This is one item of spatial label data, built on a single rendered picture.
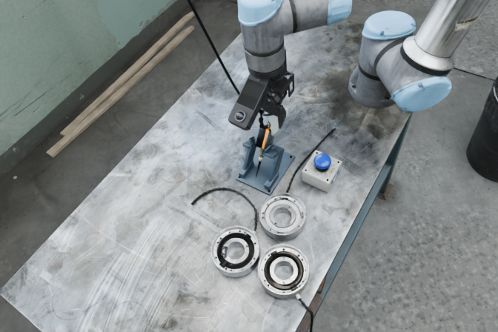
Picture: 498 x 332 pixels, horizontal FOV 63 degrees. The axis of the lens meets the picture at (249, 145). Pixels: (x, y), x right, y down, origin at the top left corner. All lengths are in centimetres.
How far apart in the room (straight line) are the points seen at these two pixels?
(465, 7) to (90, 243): 93
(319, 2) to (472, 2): 30
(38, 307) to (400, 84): 92
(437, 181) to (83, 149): 178
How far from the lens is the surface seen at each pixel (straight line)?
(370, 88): 112
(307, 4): 72
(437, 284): 182
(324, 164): 94
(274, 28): 71
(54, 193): 224
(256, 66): 76
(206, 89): 122
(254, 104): 79
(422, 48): 93
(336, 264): 151
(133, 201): 105
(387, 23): 104
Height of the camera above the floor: 165
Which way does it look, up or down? 53 degrees down
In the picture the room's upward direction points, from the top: 10 degrees counter-clockwise
